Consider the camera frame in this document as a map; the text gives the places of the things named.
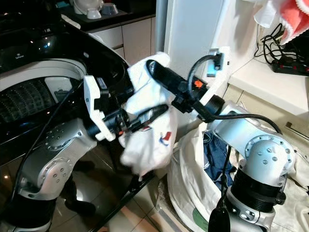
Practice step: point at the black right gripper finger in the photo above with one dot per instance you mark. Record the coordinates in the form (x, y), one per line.
(166, 77)

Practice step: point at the white shirt with red-blue logo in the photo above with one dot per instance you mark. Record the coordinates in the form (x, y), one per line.
(149, 150)

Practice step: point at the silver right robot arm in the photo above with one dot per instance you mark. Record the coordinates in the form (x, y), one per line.
(260, 154)

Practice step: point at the black top-loading washing machine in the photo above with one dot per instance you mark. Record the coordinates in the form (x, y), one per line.
(38, 41)

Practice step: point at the white kitchen cabinet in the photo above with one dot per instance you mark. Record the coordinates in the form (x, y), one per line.
(135, 36)

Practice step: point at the tall white appliance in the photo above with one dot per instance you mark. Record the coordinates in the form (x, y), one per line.
(188, 29)

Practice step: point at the grey vertical pipe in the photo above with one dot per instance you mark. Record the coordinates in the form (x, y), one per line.
(161, 24)

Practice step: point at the blue denim garment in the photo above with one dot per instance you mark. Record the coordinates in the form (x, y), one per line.
(215, 154)

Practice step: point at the white counter shelf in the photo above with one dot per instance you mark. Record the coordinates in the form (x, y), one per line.
(265, 82)

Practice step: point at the white fabric laundry bag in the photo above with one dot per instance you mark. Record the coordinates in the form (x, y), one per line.
(188, 193)

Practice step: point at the steel washer drum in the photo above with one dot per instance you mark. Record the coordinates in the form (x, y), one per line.
(29, 96)

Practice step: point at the white ceramic bowl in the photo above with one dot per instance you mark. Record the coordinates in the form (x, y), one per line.
(93, 13)

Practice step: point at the white plastic cup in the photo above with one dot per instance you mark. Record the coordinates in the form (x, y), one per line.
(268, 14)

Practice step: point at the red cloth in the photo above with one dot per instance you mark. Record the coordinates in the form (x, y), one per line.
(297, 19)

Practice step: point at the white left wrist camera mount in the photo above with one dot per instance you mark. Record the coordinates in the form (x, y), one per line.
(91, 101)

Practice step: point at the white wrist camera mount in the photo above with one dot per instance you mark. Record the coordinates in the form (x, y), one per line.
(91, 101)
(224, 53)

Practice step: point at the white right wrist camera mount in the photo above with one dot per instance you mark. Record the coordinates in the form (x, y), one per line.
(224, 53)

